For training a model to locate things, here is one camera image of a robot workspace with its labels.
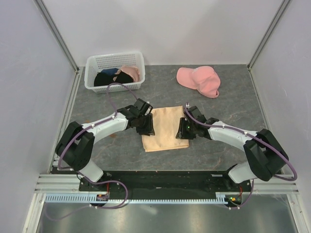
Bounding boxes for light pink cap in basket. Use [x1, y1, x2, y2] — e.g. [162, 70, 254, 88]
[120, 66, 140, 82]

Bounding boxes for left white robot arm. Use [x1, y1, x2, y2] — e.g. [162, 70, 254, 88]
[55, 99, 155, 191]

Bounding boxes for blue cap in basket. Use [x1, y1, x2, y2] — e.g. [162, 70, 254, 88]
[101, 68, 119, 75]

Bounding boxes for aluminium frame post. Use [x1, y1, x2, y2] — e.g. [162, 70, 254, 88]
[247, 0, 292, 71]
[34, 0, 79, 73]

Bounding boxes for right aluminium frame post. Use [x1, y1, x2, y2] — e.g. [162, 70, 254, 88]
[247, 0, 292, 71]

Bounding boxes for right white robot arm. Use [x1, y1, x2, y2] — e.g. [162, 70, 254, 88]
[176, 106, 289, 191]

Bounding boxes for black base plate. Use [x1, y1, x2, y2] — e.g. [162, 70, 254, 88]
[79, 170, 251, 199]

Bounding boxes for black cap in basket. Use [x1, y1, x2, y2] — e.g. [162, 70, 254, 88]
[94, 72, 134, 87]

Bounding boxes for pink baseball cap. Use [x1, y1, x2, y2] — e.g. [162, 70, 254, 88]
[176, 66, 221, 99]

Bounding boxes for white plastic basket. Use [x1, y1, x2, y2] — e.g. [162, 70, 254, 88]
[84, 51, 145, 94]

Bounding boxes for aluminium front rail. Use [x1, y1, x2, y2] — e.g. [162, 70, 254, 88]
[35, 174, 299, 195]

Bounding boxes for left aluminium frame post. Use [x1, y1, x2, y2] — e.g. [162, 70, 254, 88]
[34, 0, 79, 73]

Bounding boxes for white slotted cable duct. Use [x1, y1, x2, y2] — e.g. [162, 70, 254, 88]
[45, 193, 238, 204]

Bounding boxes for peach cloth napkin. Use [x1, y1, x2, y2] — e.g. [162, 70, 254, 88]
[142, 106, 190, 152]

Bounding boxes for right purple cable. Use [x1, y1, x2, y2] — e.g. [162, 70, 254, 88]
[184, 103, 298, 211]

